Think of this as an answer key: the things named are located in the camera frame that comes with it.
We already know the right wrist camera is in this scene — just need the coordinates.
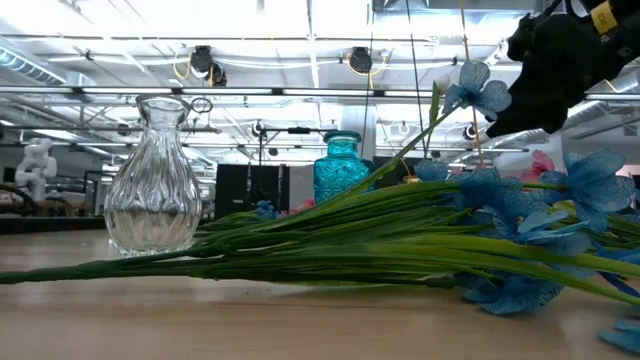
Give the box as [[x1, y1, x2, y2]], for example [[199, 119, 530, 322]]
[[507, 13, 546, 64]]

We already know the black ceiling cord reel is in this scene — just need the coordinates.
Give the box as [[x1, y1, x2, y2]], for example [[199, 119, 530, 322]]
[[188, 44, 229, 87], [347, 46, 389, 77]]

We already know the black partition panel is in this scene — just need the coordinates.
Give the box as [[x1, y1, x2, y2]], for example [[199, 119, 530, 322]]
[[214, 163, 291, 220]]

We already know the clear ribbed glass vase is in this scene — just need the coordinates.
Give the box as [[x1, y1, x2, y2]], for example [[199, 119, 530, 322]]
[[103, 94, 203, 258]]

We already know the black cable with yellow tag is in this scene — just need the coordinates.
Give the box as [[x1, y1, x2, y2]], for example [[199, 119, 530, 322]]
[[591, 1, 619, 35]]

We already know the black hanging cable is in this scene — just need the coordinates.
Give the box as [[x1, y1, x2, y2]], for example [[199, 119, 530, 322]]
[[404, 0, 427, 156]]

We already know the blue artificial flower bunch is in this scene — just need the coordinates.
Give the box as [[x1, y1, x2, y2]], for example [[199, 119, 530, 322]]
[[197, 59, 640, 251], [256, 199, 281, 220], [0, 219, 640, 354]]

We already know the black camera stand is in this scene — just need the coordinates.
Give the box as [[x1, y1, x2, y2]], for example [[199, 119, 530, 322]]
[[256, 125, 326, 169]]

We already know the blue patterned glass vase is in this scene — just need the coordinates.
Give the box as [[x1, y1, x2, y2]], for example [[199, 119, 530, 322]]
[[313, 129, 376, 205]]

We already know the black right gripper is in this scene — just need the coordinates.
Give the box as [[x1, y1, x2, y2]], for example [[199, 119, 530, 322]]
[[485, 9, 631, 140]]

